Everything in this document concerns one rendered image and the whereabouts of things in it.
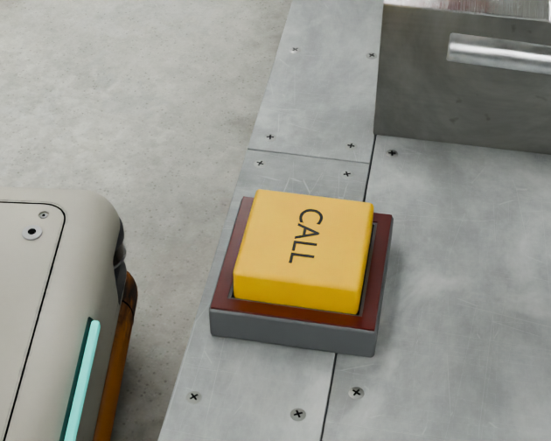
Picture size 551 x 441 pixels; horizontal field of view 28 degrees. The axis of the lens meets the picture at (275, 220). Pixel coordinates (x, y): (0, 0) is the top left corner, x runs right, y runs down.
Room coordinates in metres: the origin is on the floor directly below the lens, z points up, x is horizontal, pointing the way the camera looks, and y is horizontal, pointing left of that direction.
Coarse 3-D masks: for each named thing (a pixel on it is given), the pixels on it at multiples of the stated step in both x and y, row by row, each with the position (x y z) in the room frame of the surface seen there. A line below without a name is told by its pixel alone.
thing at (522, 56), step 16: (448, 48) 0.38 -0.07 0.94; (464, 48) 0.38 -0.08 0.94; (480, 48) 0.38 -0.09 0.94; (496, 48) 0.38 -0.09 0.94; (512, 48) 0.38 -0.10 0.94; (528, 48) 0.38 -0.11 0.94; (544, 48) 0.38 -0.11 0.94; (480, 64) 0.38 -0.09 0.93; (496, 64) 0.38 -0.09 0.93; (512, 64) 0.38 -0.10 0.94; (528, 64) 0.37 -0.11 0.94; (544, 64) 0.37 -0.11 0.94
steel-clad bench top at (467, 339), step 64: (320, 0) 0.63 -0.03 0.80; (320, 64) 0.56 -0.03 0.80; (256, 128) 0.50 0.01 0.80; (320, 128) 0.50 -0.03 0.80; (320, 192) 0.44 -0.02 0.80; (384, 192) 0.44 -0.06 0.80; (448, 192) 0.44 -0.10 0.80; (512, 192) 0.44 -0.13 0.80; (448, 256) 0.39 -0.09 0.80; (512, 256) 0.39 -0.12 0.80; (384, 320) 0.35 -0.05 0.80; (448, 320) 0.35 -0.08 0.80; (512, 320) 0.35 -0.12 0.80; (192, 384) 0.31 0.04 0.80; (256, 384) 0.31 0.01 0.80; (320, 384) 0.31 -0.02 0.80; (384, 384) 0.31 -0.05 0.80; (448, 384) 0.31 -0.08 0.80; (512, 384) 0.31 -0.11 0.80
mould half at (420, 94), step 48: (384, 0) 0.50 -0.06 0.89; (432, 0) 0.49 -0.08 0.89; (480, 0) 0.49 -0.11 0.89; (528, 0) 0.49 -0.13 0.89; (384, 48) 0.49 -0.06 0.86; (432, 48) 0.49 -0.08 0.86; (384, 96) 0.49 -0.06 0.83; (432, 96) 0.49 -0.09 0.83; (480, 96) 0.48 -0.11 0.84; (528, 96) 0.48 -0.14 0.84; (480, 144) 0.48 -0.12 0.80; (528, 144) 0.48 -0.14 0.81
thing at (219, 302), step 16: (240, 208) 0.41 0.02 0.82; (240, 224) 0.40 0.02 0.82; (384, 224) 0.40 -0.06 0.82; (240, 240) 0.39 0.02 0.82; (384, 240) 0.39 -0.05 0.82; (384, 256) 0.37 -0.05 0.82; (224, 272) 0.36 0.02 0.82; (224, 288) 0.35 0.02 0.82; (368, 288) 0.35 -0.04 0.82; (224, 304) 0.34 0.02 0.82; (240, 304) 0.34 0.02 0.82; (256, 304) 0.34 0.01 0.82; (272, 304) 0.34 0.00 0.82; (368, 304) 0.34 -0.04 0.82; (304, 320) 0.33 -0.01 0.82; (320, 320) 0.33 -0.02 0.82; (336, 320) 0.33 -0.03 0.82; (352, 320) 0.33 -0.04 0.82; (368, 320) 0.33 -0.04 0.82
